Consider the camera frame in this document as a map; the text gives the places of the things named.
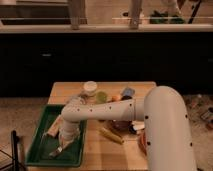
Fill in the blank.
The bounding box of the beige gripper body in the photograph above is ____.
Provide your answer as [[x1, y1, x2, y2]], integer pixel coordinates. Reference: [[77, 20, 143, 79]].
[[59, 134, 80, 149]]

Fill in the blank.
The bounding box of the silver metal fork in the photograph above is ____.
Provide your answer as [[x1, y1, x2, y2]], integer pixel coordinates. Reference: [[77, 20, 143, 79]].
[[49, 146, 64, 158]]

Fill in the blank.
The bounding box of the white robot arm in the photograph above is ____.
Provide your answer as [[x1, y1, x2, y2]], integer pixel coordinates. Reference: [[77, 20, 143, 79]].
[[59, 86, 197, 171]]

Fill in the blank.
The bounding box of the tan wooden block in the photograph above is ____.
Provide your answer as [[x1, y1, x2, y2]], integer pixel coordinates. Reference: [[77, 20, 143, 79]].
[[47, 116, 62, 137]]

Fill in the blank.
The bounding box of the green plastic tray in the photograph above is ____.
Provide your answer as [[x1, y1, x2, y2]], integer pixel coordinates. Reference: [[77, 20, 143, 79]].
[[25, 105, 87, 168]]

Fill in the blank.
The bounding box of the dark red bowl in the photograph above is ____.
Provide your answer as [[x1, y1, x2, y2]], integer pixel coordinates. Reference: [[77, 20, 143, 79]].
[[112, 121, 131, 131]]

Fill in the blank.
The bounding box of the green plastic cup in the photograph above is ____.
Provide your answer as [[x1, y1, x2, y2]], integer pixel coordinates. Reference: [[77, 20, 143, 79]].
[[96, 91, 107, 104]]

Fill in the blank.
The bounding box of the white round container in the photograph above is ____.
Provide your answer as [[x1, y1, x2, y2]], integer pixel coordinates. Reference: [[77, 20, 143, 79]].
[[83, 81, 97, 96]]

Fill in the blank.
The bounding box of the orange fruit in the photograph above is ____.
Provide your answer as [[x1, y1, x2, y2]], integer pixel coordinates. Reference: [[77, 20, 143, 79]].
[[112, 95, 121, 102]]

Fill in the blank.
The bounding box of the orange bowl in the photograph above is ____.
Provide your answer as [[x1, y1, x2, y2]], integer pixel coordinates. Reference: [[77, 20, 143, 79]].
[[139, 132, 147, 155]]

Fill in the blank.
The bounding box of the black chair frame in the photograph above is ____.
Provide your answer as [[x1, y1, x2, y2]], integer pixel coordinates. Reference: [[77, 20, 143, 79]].
[[0, 130, 27, 171]]

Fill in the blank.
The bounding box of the white handled knife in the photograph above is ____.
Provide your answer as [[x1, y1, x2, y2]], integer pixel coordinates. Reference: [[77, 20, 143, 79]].
[[132, 121, 145, 131]]

